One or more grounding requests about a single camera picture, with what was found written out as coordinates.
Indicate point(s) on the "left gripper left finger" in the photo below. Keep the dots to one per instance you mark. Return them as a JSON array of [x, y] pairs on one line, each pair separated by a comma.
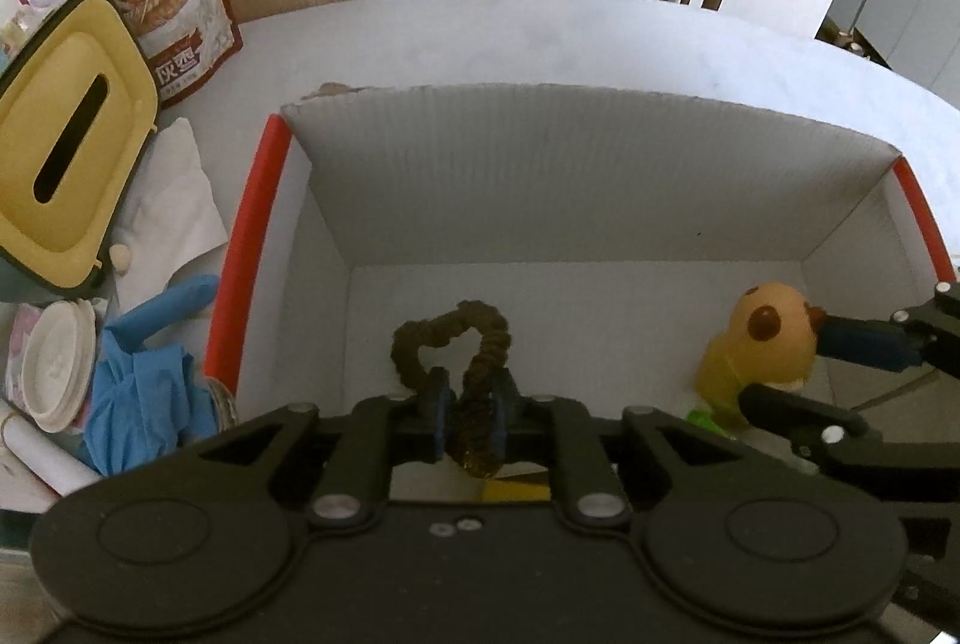
[[381, 433]]

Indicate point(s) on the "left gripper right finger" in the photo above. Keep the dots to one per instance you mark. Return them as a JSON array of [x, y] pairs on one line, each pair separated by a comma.
[[561, 435]]

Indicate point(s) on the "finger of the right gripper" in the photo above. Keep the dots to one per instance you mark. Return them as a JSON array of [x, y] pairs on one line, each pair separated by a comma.
[[816, 430], [876, 344]]

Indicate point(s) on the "brown hair scrunchie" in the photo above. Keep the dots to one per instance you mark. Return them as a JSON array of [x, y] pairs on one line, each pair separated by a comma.
[[456, 366]]

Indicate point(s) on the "red white cardboard box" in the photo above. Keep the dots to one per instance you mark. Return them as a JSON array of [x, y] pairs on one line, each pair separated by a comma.
[[615, 230]]

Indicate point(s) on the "blue rubber glove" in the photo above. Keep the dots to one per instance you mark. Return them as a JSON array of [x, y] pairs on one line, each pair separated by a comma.
[[145, 402]]

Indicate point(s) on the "white napkin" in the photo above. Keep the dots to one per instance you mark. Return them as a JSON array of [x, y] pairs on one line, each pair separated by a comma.
[[168, 218]]

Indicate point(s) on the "rolled white paper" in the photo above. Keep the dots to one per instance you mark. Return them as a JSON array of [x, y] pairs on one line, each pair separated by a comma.
[[55, 467]]

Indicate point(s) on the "white paper cup lid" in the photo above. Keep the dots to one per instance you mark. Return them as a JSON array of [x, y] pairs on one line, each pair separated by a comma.
[[57, 364]]

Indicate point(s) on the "yellow green tissue box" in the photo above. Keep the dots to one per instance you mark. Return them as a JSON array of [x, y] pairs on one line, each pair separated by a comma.
[[78, 106]]

